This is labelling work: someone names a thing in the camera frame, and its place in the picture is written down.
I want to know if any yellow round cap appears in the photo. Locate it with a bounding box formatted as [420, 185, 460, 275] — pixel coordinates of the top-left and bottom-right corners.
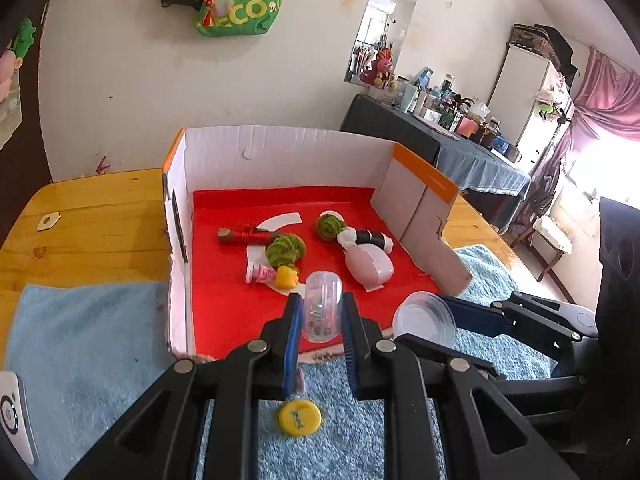
[277, 398, 323, 436]

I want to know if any green plush toy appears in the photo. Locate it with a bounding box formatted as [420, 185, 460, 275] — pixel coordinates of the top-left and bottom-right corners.
[12, 17, 38, 58]

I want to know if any clear plastic jar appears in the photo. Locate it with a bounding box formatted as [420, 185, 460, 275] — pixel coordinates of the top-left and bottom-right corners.
[391, 291, 457, 348]

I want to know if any row of bottles and jars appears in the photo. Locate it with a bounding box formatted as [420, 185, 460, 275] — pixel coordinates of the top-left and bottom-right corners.
[385, 66, 523, 161]

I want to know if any green hanging plush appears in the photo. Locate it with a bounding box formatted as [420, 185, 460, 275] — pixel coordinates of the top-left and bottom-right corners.
[535, 87, 573, 123]

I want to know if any small pink toy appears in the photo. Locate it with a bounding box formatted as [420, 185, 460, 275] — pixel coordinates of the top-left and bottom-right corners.
[246, 262, 277, 286]

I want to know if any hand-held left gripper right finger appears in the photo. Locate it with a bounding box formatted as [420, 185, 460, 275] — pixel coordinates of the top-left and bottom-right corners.
[341, 292, 581, 480]

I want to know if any wooden stick with red wrap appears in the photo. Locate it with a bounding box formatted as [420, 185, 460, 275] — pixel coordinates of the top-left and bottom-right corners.
[217, 226, 273, 246]

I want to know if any magenta plush toy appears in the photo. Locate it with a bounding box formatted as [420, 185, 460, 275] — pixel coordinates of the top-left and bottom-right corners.
[360, 45, 396, 90]

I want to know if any white remote control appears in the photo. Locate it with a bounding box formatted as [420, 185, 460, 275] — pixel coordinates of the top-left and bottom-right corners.
[0, 370, 40, 466]

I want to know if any cardboard box with red floor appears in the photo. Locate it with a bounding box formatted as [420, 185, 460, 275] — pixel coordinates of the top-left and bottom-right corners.
[161, 127, 473, 361]

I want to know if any wall mirror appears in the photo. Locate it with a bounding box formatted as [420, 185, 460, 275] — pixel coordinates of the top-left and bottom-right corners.
[344, 0, 420, 86]

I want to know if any pink plush toy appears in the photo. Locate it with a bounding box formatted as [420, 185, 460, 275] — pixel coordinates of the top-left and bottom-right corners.
[0, 50, 23, 103]

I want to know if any light blue towel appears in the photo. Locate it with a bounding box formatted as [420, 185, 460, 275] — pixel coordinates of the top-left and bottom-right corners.
[5, 244, 561, 480]

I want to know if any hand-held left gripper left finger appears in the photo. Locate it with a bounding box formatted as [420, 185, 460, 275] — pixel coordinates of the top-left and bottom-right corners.
[65, 292, 304, 480]

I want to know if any green pom-pom ball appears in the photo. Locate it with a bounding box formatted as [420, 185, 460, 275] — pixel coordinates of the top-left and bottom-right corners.
[265, 233, 307, 268]
[315, 211, 347, 242]

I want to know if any pink curtain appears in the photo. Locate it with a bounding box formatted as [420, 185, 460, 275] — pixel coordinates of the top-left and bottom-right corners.
[530, 45, 640, 241]

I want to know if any white tall cabinet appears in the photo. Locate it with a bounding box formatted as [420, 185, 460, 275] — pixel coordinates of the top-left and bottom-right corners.
[487, 42, 576, 161]

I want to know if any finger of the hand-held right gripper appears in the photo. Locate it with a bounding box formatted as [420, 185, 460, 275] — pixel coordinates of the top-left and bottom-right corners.
[437, 290, 599, 356]
[470, 365, 588, 416]

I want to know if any clear plastic capsule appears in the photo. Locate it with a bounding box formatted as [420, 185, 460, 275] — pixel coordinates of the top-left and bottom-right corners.
[301, 271, 345, 345]

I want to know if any black and white roll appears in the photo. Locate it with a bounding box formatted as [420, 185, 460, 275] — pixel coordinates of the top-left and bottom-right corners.
[337, 228, 395, 252]

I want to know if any stool with white cushion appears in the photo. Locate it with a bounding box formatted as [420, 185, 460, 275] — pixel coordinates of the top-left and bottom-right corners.
[510, 215, 574, 283]

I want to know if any table with dark cloth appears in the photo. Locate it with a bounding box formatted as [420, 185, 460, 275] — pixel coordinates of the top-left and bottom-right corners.
[340, 92, 532, 231]

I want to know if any dark patterned bag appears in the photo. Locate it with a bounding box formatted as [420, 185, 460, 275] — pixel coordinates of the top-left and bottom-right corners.
[509, 23, 578, 76]

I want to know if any brown paper sheet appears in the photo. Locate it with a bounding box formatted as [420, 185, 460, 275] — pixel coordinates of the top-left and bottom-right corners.
[0, 95, 25, 151]

